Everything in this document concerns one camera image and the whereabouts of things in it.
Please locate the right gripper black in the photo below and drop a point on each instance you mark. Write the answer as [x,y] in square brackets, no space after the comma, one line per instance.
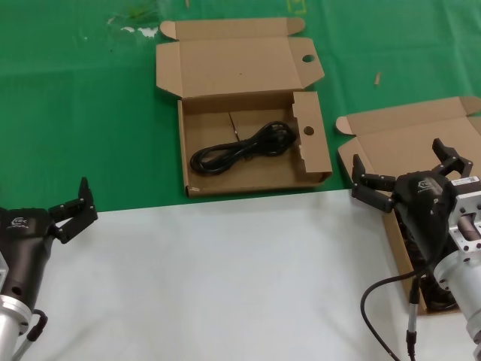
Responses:
[424,207]

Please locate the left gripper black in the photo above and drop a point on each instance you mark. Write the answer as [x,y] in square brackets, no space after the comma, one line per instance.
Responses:
[24,244]

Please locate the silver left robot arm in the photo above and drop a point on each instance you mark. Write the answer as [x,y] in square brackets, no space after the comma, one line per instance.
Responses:
[9,323]

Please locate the plain open cardboard box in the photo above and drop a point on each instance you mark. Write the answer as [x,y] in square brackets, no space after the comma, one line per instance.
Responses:
[398,135]

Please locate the cardboard box with round holes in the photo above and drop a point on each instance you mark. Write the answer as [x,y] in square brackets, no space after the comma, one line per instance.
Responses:
[233,56]

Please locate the green table cloth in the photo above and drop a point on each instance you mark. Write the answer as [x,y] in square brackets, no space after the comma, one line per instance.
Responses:
[75,113]

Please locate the short wooden stick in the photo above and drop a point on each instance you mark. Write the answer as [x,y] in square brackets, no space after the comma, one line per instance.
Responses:
[377,78]

